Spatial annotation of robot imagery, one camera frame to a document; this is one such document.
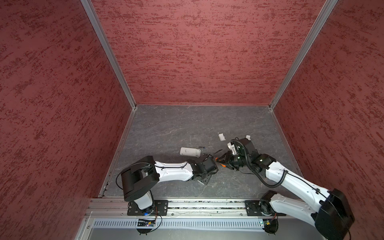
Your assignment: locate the left aluminium corner post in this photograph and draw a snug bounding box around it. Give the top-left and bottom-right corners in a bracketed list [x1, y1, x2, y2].
[81, 0, 137, 111]

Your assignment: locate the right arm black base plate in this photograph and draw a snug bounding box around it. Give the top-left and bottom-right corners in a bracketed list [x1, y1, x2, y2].
[245, 200, 286, 217]

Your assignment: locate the right base connector wiring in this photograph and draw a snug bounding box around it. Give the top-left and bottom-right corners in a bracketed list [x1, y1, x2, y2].
[262, 212, 280, 235]

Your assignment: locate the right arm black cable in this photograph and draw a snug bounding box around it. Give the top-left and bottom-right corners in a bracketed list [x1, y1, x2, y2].
[230, 137, 289, 189]

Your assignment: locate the white remote orange button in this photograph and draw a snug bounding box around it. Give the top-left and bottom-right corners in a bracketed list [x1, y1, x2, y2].
[180, 147, 202, 158]

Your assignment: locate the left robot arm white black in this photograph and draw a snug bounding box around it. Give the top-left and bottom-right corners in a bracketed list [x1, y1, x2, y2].
[119, 155, 218, 211]

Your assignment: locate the base connector wiring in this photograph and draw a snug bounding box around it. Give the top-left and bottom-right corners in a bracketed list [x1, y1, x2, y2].
[262, 212, 280, 235]
[135, 206, 165, 235]

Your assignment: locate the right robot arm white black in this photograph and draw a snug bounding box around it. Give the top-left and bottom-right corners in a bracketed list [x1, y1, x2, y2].
[216, 138, 355, 240]

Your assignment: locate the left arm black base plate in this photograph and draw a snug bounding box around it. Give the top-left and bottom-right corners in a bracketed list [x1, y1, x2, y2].
[127, 200, 169, 216]

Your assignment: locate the left base connector wiring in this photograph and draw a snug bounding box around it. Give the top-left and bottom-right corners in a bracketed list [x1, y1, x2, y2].
[135, 206, 165, 235]

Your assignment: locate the perforated cable duct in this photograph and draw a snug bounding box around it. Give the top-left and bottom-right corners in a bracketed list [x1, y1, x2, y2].
[92, 218, 264, 231]

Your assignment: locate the aluminium front rail frame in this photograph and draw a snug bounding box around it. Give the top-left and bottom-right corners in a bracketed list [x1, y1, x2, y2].
[74, 197, 340, 240]

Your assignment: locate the right aluminium corner post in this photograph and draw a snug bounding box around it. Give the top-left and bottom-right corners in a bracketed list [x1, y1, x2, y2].
[269, 0, 338, 112]

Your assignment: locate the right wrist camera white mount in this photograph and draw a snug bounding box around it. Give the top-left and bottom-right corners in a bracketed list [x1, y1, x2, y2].
[227, 143, 238, 156]

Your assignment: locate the aluminium corner post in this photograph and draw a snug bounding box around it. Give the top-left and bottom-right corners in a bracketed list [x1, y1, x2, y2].
[269, 0, 338, 112]
[81, 0, 137, 111]

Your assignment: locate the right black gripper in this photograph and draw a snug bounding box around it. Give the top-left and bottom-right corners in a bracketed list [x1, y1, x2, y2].
[215, 150, 250, 171]

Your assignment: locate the orange black screwdriver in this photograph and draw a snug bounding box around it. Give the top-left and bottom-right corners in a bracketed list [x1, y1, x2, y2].
[203, 149, 223, 163]

